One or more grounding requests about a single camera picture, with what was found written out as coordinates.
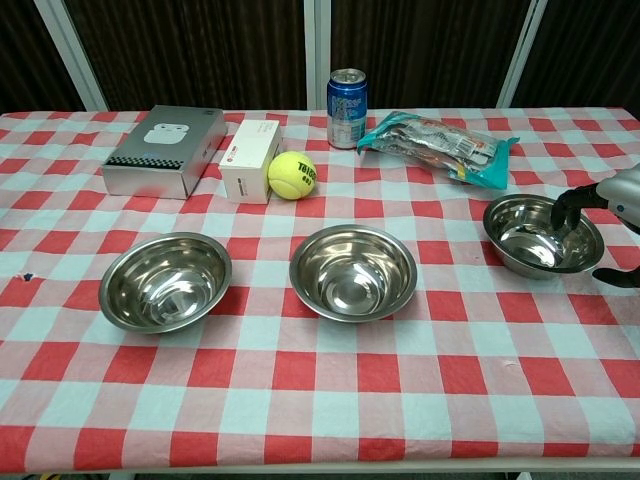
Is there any yellow tennis ball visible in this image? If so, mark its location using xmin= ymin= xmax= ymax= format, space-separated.
xmin=267 ymin=151 xmax=319 ymax=201

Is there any teal snack packet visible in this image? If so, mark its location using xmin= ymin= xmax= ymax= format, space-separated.
xmin=356 ymin=110 xmax=520 ymax=190

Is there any steel bowl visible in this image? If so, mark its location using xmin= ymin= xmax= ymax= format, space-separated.
xmin=98 ymin=231 xmax=233 ymax=335
xmin=482 ymin=193 xmax=605 ymax=280
xmin=288 ymin=224 xmax=419 ymax=322

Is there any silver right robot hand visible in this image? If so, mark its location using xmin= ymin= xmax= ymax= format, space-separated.
xmin=551 ymin=164 xmax=640 ymax=289

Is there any blue soda can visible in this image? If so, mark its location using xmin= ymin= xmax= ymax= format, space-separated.
xmin=326 ymin=68 xmax=369 ymax=150

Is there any white partition post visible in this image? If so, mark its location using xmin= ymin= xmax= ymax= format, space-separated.
xmin=497 ymin=0 xmax=550 ymax=109
xmin=34 ymin=0 xmax=110 ymax=112
xmin=303 ymin=0 xmax=332 ymax=110

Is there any red white checkered tablecloth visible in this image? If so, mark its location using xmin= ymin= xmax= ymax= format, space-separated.
xmin=0 ymin=107 xmax=640 ymax=474

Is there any silver earbuds box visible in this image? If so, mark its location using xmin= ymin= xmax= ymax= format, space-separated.
xmin=101 ymin=104 xmax=229 ymax=201

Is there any small white carton box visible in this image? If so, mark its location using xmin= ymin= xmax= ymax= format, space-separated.
xmin=218 ymin=119 xmax=284 ymax=205

